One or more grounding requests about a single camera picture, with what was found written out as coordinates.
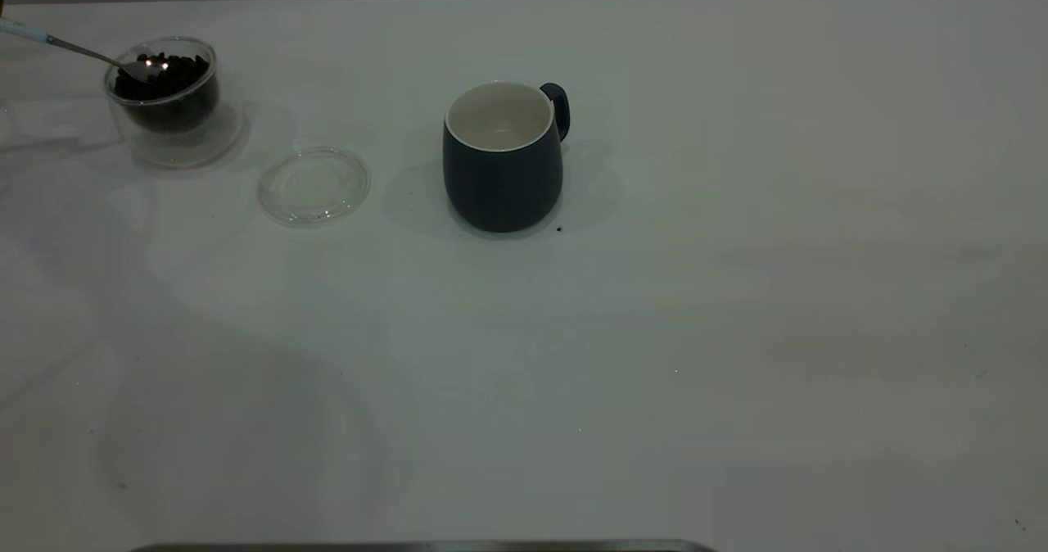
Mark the clear double-wall glass bowl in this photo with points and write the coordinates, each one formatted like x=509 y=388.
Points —
x=184 y=142

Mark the dark coffee beans pile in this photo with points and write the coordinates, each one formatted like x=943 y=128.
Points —
x=176 y=97

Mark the dark grey cup white inside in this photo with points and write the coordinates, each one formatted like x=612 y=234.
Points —
x=501 y=187

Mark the clear glass saucer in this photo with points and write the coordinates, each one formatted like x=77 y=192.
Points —
x=315 y=187

